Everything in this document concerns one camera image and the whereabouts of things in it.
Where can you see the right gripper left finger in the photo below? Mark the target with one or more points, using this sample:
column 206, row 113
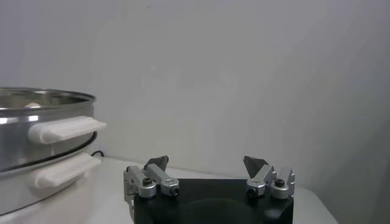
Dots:
column 158, row 176

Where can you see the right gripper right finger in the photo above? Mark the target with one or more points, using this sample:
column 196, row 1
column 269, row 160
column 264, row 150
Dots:
column 262, row 175

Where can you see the white electric pot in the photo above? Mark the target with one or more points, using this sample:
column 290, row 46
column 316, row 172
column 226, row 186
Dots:
column 61, row 198

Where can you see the steel steamer basket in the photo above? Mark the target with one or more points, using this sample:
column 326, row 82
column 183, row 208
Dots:
column 18, row 143

